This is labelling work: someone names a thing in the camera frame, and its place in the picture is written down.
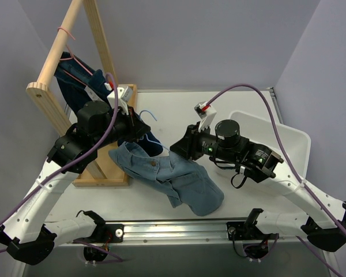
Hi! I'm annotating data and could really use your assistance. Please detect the white plastic basket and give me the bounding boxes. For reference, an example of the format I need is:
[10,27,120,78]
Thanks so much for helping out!
[228,110,311,196]

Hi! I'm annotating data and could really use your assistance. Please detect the dark blue denim skirt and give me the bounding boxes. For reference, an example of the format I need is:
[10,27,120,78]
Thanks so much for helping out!
[53,51,165,156]

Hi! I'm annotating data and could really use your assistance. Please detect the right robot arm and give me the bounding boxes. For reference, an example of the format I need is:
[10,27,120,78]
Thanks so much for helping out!
[170,119,346,252]

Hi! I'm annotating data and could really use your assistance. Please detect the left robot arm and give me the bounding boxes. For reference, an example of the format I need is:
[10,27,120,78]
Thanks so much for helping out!
[0,101,151,265]

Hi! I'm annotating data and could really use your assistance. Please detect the pink wire hanger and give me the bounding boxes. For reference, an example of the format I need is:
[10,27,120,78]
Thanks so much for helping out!
[57,27,93,76]

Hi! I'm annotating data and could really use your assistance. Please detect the light blue wire hanger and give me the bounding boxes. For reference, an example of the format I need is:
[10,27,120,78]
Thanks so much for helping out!
[138,109,171,152]

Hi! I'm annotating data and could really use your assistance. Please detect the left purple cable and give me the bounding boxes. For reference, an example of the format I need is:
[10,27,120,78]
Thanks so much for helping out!
[0,72,116,256]

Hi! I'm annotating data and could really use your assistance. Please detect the light blue denim skirt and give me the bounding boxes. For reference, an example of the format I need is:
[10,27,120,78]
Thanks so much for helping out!
[108,143,224,216]

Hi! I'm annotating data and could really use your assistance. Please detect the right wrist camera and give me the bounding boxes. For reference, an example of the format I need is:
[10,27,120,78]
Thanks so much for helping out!
[194,102,217,132]

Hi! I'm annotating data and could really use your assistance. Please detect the purple cable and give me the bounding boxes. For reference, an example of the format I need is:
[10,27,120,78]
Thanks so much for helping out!
[0,72,116,256]
[204,83,346,277]

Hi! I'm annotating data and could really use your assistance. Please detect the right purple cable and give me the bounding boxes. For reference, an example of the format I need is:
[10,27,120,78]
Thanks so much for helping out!
[204,83,346,277]

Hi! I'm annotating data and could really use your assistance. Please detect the wooden clothes rack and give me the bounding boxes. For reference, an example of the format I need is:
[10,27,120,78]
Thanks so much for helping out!
[26,1,137,187]

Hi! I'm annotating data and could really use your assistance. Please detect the aluminium mounting rail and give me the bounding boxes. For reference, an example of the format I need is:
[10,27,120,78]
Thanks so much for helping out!
[46,218,334,249]

